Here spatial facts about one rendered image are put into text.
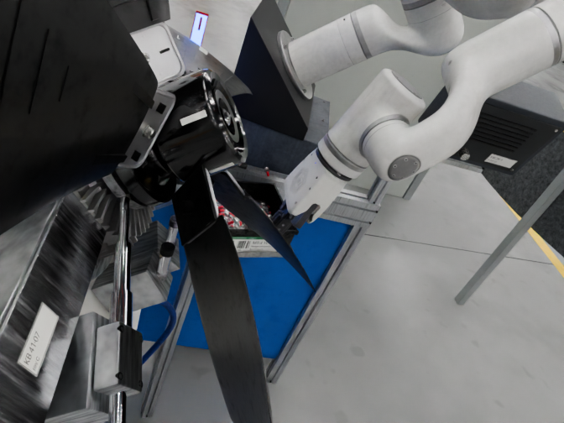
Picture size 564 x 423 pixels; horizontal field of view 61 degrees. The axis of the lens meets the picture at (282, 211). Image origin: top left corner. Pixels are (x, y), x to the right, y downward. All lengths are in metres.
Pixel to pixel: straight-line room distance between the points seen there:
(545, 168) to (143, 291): 1.98
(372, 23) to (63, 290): 0.97
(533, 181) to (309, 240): 1.35
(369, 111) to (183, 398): 1.27
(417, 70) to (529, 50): 2.01
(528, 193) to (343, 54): 1.41
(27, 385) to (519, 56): 0.70
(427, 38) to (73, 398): 1.06
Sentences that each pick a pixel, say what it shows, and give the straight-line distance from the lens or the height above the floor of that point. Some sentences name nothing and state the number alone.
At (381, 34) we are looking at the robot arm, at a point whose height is 1.22.
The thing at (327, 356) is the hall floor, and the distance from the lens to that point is 2.02.
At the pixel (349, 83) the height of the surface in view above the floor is 0.62.
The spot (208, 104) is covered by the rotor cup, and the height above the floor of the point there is 1.25.
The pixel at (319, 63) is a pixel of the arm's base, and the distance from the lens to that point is 1.27.
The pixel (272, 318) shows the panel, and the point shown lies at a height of 0.33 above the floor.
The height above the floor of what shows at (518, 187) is 0.64.
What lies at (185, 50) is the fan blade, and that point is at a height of 1.18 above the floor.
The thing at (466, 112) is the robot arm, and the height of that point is 1.30.
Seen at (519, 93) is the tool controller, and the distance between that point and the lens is 1.22.
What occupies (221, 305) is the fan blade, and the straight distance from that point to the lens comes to 0.54.
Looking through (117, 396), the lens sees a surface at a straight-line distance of 0.48.
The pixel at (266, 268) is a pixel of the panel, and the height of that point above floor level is 0.55.
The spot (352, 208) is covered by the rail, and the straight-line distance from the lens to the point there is 1.26.
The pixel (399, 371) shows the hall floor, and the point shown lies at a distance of 2.15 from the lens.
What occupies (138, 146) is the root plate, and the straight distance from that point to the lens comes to 0.52.
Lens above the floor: 1.50
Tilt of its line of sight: 36 degrees down
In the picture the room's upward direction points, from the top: 24 degrees clockwise
